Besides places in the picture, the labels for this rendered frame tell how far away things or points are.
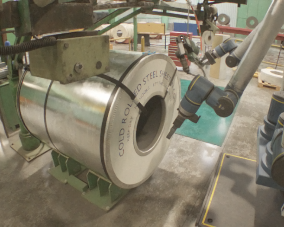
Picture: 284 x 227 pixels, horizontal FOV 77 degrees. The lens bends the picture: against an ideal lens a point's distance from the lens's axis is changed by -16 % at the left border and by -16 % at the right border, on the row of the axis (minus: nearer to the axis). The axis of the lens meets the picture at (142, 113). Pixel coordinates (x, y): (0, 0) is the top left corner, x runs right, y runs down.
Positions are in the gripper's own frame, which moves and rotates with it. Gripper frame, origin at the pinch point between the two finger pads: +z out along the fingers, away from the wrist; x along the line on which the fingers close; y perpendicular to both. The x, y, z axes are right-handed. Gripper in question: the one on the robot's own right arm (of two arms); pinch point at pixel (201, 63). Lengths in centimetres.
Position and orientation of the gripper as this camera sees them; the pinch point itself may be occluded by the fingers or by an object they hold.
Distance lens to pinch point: 206.0
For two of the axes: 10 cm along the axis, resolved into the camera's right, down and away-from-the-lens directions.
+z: -7.0, 4.6, 5.5
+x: -2.8, -8.8, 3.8
